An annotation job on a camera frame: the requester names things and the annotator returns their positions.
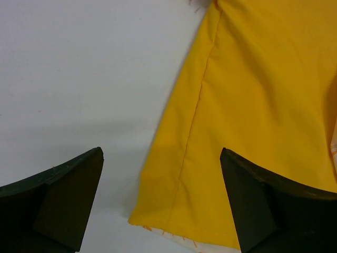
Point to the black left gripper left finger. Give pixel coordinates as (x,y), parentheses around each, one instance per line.
(49,211)

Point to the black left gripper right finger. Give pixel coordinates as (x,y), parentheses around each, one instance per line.
(272,213)

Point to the yellow hooded jacket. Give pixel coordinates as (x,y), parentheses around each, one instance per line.
(259,79)

